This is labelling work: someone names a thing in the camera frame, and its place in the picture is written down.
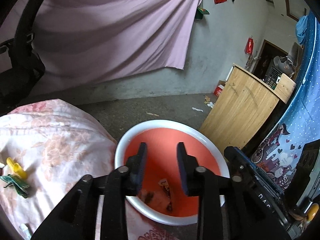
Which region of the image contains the blue patterned curtain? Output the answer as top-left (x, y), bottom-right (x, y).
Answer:
top-left (251, 12), bottom-right (319, 190)

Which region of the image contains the yellow plastic clip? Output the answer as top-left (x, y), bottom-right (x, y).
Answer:
top-left (6, 157), bottom-right (28, 180)

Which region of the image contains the white tube packet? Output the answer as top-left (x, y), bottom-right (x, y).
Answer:
top-left (19, 224), bottom-right (32, 240)

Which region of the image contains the wooden cabinet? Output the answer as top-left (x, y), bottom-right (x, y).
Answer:
top-left (200, 64), bottom-right (296, 153)

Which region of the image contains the green crumpled wrapper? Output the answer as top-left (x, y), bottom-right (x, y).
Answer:
top-left (1, 174), bottom-right (30, 199)

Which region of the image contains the black office chair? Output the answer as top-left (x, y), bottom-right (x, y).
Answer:
top-left (1, 0), bottom-right (46, 115)

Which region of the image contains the red cardboard box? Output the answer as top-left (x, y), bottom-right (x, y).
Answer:
top-left (213, 80), bottom-right (226, 98)

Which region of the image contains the red hanging ornament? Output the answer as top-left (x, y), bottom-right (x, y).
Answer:
top-left (245, 37), bottom-right (254, 55)

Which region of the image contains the pink floral tablecloth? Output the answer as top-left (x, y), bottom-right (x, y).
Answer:
top-left (0, 98), bottom-right (181, 240)

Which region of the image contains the pink hanging wall sheet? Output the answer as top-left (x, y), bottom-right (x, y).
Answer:
top-left (0, 0), bottom-right (205, 95)

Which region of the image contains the green cap on wall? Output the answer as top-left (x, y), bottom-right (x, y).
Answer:
top-left (195, 7), bottom-right (210, 20)

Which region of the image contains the red white plastic basin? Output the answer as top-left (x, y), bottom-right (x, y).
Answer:
top-left (114, 120), bottom-right (229, 226)

